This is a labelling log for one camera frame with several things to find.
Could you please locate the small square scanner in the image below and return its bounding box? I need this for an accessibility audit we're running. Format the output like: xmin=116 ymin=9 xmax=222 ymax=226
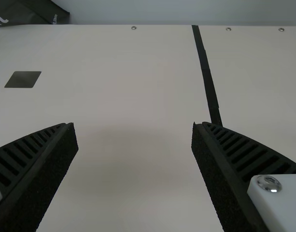
xmin=4 ymin=71 xmax=42 ymax=88

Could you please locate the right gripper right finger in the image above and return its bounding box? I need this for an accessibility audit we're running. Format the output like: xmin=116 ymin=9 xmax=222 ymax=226
xmin=190 ymin=121 xmax=296 ymax=232

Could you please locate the dark grey bag with straps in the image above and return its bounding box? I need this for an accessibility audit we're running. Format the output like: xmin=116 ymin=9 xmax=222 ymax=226
xmin=0 ymin=0 xmax=70 ymax=28

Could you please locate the black strip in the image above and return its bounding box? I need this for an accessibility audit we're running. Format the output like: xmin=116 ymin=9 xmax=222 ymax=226
xmin=191 ymin=24 xmax=224 ymax=128

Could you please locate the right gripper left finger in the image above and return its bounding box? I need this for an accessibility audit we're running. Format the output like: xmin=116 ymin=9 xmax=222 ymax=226
xmin=0 ymin=122 xmax=79 ymax=232

